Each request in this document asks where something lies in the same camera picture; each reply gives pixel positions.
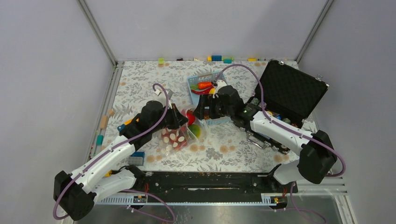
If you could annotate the orange carrot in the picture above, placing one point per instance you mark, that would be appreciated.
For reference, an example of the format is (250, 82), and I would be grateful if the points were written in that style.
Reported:
(205, 85)

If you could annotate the blue toy brick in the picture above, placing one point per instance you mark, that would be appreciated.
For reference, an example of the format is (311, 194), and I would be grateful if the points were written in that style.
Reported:
(216, 58)

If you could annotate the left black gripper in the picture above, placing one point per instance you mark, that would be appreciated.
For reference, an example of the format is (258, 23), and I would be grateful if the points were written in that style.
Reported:
(178, 119)

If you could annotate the red tomato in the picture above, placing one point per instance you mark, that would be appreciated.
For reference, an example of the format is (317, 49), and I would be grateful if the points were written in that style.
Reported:
(190, 116)

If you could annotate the wooden block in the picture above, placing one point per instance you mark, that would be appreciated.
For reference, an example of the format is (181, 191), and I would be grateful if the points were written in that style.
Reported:
(103, 122)

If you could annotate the yellow toy vehicle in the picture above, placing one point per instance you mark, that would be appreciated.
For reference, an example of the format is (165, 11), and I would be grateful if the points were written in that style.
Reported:
(126, 123)

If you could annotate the green yellow mango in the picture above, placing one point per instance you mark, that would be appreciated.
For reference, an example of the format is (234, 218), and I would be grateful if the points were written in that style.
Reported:
(196, 130)

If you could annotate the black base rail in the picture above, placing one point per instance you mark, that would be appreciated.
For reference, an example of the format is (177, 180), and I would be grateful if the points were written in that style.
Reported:
(207, 187)

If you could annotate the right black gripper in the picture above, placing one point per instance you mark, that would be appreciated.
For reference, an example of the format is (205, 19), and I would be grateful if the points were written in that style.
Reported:
(206, 101)

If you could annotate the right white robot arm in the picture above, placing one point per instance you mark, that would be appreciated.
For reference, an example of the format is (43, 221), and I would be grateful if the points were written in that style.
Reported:
(316, 156)

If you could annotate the blue grey toy block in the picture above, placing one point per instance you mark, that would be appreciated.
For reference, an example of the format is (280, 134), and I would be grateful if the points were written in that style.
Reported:
(137, 159)

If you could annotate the black poker chip case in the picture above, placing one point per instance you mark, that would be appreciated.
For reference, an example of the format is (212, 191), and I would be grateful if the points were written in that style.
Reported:
(288, 95)

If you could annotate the clear dotted zip bag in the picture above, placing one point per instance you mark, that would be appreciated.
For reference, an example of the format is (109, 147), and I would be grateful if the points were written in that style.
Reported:
(192, 139)

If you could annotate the red chili pepper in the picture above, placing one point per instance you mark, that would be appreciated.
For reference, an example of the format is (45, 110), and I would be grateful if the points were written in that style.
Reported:
(201, 92)

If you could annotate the light blue plastic basket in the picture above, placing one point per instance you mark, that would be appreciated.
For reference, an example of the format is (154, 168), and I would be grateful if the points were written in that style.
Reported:
(193, 81)

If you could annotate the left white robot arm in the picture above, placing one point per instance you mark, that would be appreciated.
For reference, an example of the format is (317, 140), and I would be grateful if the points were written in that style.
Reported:
(77, 192)

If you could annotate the teal toy block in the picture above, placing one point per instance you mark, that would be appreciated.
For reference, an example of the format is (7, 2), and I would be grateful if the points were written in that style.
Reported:
(99, 140)

